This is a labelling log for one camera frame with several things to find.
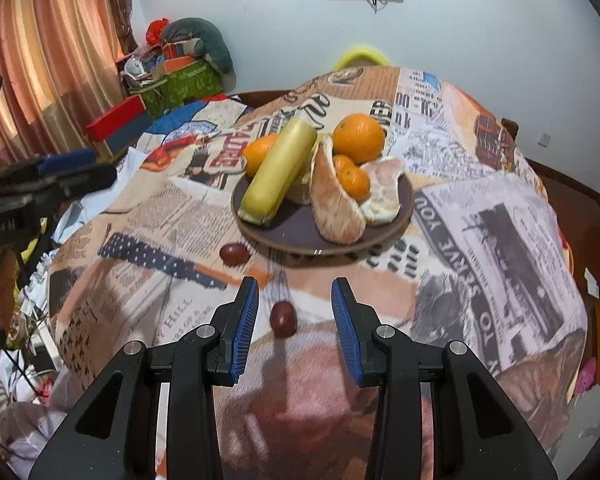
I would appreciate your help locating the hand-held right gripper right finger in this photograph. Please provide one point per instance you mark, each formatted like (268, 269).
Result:
(347, 330)

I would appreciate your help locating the purple plate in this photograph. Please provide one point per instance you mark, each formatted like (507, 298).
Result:
(290, 232)

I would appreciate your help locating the red box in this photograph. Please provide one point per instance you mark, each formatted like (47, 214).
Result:
(115, 117)

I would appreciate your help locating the orange box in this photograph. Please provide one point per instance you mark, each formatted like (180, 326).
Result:
(180, 64)

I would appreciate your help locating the brown patterned curtain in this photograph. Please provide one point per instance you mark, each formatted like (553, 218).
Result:
(117, 5)

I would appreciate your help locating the white wall socket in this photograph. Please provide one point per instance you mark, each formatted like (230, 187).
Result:
(544, 139)

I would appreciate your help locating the white paper sheet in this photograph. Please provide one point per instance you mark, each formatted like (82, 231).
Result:
(591, 284)

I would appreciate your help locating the striped orange curtain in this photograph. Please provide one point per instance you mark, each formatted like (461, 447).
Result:
(40, 45)

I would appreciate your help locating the green patterned bag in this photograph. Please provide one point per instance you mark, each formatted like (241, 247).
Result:
(185, 85)

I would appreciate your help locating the person's left hand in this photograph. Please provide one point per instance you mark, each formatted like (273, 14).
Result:
(2, 290)

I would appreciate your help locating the newspaper printed blanket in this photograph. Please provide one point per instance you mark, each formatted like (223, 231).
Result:
(480, 240)

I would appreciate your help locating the dark red jujube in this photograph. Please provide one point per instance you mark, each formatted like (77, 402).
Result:
(283, 318)
(235, 253)

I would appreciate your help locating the white bed sheet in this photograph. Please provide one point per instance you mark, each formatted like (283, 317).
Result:
(85, 210)

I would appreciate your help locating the pomelo piece with white pith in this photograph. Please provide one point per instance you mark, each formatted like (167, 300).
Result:
(382, 185)

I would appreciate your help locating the yellow corn cob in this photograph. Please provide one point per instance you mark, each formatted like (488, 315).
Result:
(280, 170)

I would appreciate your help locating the red plastic bag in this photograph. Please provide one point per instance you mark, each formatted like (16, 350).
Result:
(156, 31)

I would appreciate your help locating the yellow foam tube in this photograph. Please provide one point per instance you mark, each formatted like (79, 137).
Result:
(360, 54)

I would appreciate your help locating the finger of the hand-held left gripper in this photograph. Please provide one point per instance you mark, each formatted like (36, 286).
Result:
(80, 180)
(65, 160)

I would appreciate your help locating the large orange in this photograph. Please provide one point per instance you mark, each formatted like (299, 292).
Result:
(358, 137)
(259, 152)

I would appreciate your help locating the grey plush toy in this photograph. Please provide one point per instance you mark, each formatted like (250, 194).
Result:
(205, 40)

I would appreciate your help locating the small tangerine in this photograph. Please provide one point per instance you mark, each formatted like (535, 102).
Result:
(355, 182)

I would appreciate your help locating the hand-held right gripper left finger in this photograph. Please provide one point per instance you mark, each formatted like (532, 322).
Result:
(245, 330)

